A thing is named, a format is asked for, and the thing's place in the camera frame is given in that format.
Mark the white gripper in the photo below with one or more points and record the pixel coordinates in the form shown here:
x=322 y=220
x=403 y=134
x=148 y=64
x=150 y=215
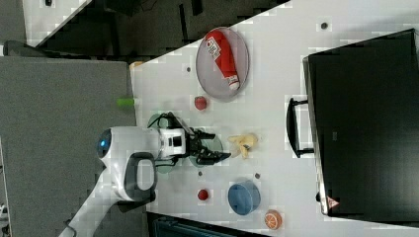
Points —
x=175 y=143

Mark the yellow peeled toy banana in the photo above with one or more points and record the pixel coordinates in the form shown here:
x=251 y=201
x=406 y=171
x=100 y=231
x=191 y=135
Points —
x=242 y=144

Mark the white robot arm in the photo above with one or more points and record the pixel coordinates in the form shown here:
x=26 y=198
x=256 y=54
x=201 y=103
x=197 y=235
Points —
x=130 y=155

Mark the black toaster oven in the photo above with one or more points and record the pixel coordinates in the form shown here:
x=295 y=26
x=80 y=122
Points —
x=364 y=113

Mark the red toy strawberry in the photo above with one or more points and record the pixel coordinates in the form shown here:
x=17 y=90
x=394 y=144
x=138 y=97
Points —
x=200 y=103

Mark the blue bowl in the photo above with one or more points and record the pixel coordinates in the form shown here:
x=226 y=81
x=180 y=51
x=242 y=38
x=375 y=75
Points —
x=243 y=197

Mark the grey round plate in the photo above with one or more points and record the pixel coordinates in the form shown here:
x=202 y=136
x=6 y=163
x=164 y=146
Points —
x=210 y=77

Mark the green marker on table edge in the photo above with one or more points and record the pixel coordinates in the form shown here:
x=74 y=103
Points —
x=125 y=102

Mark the orange slice toy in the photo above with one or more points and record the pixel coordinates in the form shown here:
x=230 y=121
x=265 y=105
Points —
x=273 y=219

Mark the red ketchup bottle toy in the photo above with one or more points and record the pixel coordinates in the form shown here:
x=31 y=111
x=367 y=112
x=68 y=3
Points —
x=220 y=50

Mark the grey partition panel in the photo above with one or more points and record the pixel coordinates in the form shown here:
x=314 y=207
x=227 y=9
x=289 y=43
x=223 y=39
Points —
x=52 y=114

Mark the black oven door handle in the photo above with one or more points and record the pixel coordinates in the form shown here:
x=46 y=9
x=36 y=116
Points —
x=292 y=129

